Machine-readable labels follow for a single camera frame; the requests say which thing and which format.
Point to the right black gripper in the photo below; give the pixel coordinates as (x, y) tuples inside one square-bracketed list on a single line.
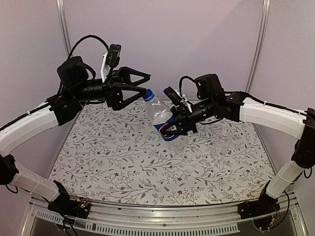
[(186, 122)]

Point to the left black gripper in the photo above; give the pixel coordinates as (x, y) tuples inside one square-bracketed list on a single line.
[(113, 92)]

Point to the Pepsi label plastic bottle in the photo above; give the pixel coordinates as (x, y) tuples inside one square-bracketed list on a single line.
[(159, 114)]

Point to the blue bottle cap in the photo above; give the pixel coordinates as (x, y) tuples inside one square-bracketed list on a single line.
[(148, 96)]

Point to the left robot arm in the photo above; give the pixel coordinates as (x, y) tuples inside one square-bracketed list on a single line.
[(80, 87)]

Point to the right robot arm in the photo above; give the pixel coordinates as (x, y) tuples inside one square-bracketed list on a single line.
[(240, 106)]

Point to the white clear bottle cap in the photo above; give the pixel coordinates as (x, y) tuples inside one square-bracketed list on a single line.
[(225, 132)]

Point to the clear plastic bottle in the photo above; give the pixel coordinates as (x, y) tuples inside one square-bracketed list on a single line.
[(221, 146)]

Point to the floral patterned table mat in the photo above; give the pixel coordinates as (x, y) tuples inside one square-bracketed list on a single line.
[(118, 156)]

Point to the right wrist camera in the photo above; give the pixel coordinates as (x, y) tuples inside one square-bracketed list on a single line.
[(177, 98)]

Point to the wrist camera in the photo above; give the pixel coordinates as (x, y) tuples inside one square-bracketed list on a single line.
[(177, 98), (110, 61)]

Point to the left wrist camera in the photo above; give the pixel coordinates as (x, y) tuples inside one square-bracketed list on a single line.
[(110, 61)]

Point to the left aluminium frame post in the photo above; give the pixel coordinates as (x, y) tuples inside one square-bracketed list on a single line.
[(63, 25)]

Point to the aluminium frame post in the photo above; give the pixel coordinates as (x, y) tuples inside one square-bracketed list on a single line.
[(259, 44), (63, 25)]

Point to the front aluminium rail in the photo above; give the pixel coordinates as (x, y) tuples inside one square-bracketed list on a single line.
[(115, 219)]

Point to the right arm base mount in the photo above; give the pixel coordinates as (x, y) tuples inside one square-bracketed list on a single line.
[(261, 208)]

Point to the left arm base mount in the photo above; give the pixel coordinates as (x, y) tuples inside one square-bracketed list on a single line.
[(64, 205)]

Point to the right aluminium frame post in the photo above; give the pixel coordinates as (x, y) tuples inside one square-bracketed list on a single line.
[(259, 44)]

